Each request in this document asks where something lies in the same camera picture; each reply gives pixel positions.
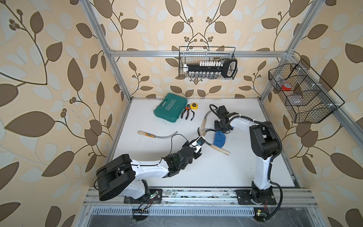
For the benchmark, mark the black socket bit holder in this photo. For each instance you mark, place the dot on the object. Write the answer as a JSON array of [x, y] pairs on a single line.
[[224, 69]]

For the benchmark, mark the blue microfiber rag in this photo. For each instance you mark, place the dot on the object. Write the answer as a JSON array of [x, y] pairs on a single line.
[[219, 139]]

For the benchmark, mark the yellow black tape measure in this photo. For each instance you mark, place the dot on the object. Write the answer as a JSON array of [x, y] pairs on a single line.
[[194, 106]]

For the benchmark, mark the aluminium front rail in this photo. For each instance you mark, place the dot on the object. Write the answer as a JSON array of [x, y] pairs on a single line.
[[227, 197]]

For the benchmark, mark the wall wire basket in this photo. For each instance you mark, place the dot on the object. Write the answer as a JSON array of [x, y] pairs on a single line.
[[195, 54], [312, 98]]

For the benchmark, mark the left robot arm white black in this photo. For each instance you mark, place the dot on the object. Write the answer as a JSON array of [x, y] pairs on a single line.
[[127, 177]]

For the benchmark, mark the black red handled pliers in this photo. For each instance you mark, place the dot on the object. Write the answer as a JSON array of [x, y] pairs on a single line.
[[187, 110]]

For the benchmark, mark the green plastic tool case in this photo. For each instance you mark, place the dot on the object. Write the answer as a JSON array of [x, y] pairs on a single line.
[[171, 107]]

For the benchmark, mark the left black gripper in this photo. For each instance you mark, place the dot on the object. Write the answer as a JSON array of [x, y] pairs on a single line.
[[196, 155]]

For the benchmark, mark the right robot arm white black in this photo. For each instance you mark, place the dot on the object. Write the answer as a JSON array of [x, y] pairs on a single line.
[[265, 144]]

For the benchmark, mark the sickle wooden handle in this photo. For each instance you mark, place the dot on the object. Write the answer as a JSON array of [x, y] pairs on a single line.
[[151, 135], [205, 120], [217, 148], [207, 132]]

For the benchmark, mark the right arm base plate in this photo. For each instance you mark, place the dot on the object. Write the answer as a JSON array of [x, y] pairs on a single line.
[[244, 197]]

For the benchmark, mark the back wall wire basket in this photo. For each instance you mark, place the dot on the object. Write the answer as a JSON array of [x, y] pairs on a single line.
[[195, 54]]

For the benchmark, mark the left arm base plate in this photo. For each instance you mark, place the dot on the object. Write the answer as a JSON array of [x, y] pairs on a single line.
[[154, 195]]

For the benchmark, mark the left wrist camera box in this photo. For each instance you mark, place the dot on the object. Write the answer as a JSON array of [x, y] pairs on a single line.
[[198, 143]]

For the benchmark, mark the right wall wire basket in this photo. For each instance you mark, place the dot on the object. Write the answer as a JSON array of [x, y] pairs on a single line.
[[312, 98]]

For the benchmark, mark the red item in basket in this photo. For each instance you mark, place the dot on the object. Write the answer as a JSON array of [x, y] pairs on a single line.
[[286, 87]]

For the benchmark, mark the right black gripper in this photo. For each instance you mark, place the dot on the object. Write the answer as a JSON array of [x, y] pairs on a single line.
[[216, 128]]

